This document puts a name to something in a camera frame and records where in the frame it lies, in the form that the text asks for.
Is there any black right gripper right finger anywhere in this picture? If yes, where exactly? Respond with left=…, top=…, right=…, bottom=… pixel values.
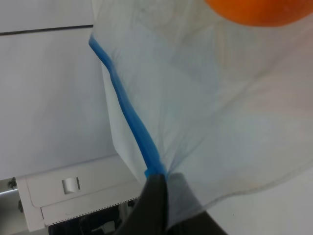
left=166, top=173, right=226, bottom=235

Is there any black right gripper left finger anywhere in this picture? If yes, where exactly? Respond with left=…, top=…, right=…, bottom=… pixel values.
left=115, top=174, right=168, bottom=235

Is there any clear zip bag blue seal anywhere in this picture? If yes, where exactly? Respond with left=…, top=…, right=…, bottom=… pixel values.
left=88, top=0, right=313, bottom=228

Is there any orange fruit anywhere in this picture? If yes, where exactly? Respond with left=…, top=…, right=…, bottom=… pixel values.
left=206, top=0, right=313, bottom=27

